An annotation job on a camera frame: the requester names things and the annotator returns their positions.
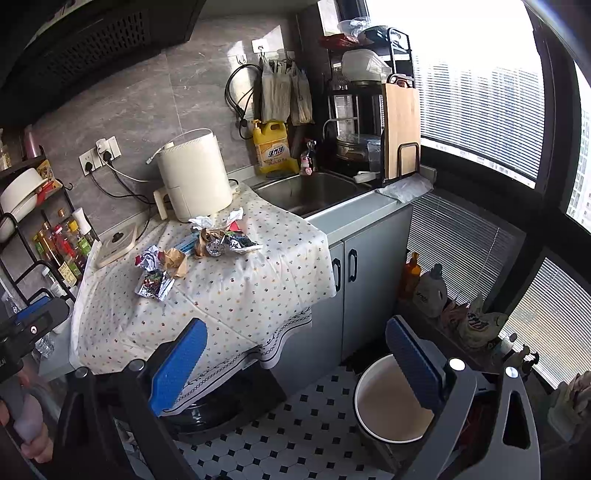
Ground white cloth on counter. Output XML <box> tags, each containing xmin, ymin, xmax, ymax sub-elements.
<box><xmin>377</xmin><ymin>174</ymin><xmax>433</xmax><ymax>204</ymax></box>

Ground pink small bottle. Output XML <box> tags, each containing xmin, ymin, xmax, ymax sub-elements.
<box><xmin>300</xmin><ymin>140</ymin><xmax>317</xmax><ymax>176</ymax></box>

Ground cream air fryer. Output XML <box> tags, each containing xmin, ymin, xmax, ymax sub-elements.
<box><xmin>151</xmin><ymin>128</ymin><xmax>232</xmax><ymax>223</ymax></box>

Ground floral white tablecloth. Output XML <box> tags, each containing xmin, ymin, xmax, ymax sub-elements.
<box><xmin>69</xmin><ymin>184</ymin><xmax>335</xmax><ymax>416</ymax></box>

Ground green label oil bottle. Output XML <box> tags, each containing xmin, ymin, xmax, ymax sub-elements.
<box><xmin>68</xmin><ymin>220</ymin><xmax>92</xmax><ymax>257</ymax></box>

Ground brown paper bag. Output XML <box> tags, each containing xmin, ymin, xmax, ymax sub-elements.
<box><xmin>164</xmin><ymin>248</ymin><xmax>188</xmax><ymax>278</ymax></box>

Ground hanging paper bags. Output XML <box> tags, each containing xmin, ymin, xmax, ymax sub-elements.
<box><xmin>260</xmin><ymin>58</ymin><xmax>314</xmax><ymax>126</ymax></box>

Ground red cap sauce bottle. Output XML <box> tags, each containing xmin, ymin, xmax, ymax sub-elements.
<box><xmin>53</xmin><ymin>225</ymin><xmax>78</xmax><ymax>270</ymax></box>

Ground white round trash bin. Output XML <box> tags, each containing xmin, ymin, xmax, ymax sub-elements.
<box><xmin>353</xmin><ymin>355</ymin><xmax>434</xmax><ymax>444</ymax></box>

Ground red paper piece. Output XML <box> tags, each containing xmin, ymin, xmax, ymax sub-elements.
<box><xmin>228</xmin><ymin>221</ymin><xmax>242</xmax><ymax>233</ymax></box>

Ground detergent refill pouch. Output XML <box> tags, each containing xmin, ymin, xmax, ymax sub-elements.
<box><xmin>457</xmin><ymin>293</ymin><xmax>508</xmax><ymax>350</ymax></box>

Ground white bowl on rack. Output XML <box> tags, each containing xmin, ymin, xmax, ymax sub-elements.
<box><xmin>1</xmin><ymin>168</ymin><xmax>47</xmax><ymax>222</ymax></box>

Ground wooden cutting board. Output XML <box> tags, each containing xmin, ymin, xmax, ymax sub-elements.
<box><xmin>383</xmin><ymin>83</ymin><xmax>421</xmax><ymax>181</ymax></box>

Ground white wall power socket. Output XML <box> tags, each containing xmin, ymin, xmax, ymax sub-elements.
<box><xmin>78</xmin><ymin>136</ymin><xmax>121</xmax><ymax>176</ymax></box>

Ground brown paper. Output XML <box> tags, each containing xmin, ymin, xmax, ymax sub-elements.
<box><xmin>195</xmin><ymin>229</ymin><xmax>224</xmax><ymax>258</ymax></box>

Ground stainless steel sink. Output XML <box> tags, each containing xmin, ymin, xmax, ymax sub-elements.
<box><xmin>253</xmin><ymin>172</ymin><xmax>370</xmax><ymax>218</ymax></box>

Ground white laundry detergent bottle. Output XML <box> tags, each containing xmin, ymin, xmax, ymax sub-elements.
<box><xmin>413</xmin><ymin>263</ymin><xmax>448</xmax><ymax>319</ymax></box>

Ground orange bottle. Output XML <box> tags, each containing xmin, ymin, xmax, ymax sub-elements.
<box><xmin>399</xmin><ymin>252</ymin><xmax>422</xmax><ymax>299</ymax></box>

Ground black spice rack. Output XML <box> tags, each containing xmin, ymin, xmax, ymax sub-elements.
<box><xmin>1</xmin><ymin>177</ymin><xmax>98</xmax><ymax>308</ymax></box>

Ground grey kitchen cabinet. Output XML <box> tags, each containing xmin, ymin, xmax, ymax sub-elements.
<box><xmin>271</xmin><ymin>193</ymin><xmax>413</xmax><ymax>396</ymax></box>

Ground yellow detergent jug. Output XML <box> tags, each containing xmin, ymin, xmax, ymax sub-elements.
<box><xmin>252</xmin><ymin>120</ymin><xmax>300</xmax><ymax>174</ymax></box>

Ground black dish rack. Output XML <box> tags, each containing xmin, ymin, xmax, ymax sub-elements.
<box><xmin>321</xmin><ymin>26</ymin><xmax>419</xmax><ymax>186</ymax></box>

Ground white tissue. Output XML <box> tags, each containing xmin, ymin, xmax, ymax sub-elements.
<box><xmin>188</xmin><ymin>207</ymin><xmax>245</xmax><ymax>231</ymax></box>

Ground dark shiny snack wrapper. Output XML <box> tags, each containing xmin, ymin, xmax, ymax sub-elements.
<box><xmin>205</xmin><ymin>230</ymin><xmax>263</xmax><ymax>257</ymax></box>

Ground foil wrapper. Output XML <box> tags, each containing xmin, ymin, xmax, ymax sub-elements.
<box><xmin>134</xmin><ymin>245</ymin><xmax>174</xmax><ymax>301</ymax></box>

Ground person's left hand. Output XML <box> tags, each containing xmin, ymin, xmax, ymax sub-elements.
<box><xmin>13</xmin><ymin>371</ymin><xmax>53</xmax><ymax>464</ymax></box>

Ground blue white medicine box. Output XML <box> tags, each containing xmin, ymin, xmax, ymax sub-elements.
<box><xmin>175</xmin><ymin>232</ymin><xmax>200</xmax><ymax>255</ymax></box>

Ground dark soy sauce bottle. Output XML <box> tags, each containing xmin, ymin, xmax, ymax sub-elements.
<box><xmin>36</xmin><ymin>230</ymin><xmax>77</xmax><ymax>287</ymax></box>

